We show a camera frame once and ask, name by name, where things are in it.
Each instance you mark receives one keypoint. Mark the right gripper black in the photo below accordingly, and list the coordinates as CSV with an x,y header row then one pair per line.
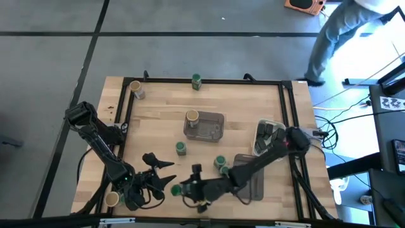
x,y
202,190

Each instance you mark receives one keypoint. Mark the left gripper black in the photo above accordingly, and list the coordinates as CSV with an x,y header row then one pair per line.
x,y
147,183

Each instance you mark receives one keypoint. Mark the gold-lidded glass seasoning jar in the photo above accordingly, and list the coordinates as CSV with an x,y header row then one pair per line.
x,y
192,115

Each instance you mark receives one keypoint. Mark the grey translucent plastic bin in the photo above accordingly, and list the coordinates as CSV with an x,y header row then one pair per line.
x,y
257,187
210,128

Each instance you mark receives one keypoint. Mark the white plastic bin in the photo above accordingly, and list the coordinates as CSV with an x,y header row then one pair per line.
x,y
269,120

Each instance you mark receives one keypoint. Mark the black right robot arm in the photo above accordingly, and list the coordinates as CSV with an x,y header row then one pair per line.
x,y
259,161

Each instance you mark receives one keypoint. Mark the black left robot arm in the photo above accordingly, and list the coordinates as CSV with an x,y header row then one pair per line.
x,y
101,145

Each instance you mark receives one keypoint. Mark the beige cup at bottom left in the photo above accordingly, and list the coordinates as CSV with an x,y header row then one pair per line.
x,y
112,199

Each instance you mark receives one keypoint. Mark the beige cup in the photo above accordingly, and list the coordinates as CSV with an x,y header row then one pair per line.
x,y
112,199
135,86

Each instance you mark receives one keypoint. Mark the beige cup at top left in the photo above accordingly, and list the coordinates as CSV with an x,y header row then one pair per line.
x,y
135,86

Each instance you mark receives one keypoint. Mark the white plastic device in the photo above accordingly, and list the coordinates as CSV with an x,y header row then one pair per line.
x,y
338,187

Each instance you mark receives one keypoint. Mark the dark chair base leg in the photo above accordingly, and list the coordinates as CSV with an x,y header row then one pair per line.
x,y
11,142

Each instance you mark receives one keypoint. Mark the black desk leg beam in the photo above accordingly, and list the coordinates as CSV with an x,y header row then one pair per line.
x,y
354,165

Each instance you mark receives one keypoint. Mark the white power plug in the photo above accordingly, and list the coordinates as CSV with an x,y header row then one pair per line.
x,y
366,199

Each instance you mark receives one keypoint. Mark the dark grey desk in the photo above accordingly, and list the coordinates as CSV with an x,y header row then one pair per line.
x,y
379,190
384,133

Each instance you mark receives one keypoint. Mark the black floor stand bar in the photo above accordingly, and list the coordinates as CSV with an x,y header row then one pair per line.
x,y
360,81

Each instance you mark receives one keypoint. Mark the person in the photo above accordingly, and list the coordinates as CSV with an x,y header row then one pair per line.
x,y
332,38

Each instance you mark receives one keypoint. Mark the orange box with black disc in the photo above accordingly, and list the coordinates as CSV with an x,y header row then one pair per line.
x,y
303,8

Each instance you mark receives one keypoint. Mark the black smartphone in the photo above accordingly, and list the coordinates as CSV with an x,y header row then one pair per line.
x,y
399,158

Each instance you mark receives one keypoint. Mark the white sheet black marks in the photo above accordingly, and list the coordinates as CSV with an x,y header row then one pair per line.
x,y
392,103

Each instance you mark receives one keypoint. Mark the black monitor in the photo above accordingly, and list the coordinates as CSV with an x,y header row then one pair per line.
x,y
394,83

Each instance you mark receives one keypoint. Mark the silver metal bracket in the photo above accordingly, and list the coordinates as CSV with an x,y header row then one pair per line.
x,y
292,225
117,221

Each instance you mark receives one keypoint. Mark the black frame hook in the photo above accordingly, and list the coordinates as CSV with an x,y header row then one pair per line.
x,y
249,77
145,75

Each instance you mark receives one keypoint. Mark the black aluminium table frame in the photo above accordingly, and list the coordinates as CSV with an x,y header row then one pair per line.
x,y
228,81

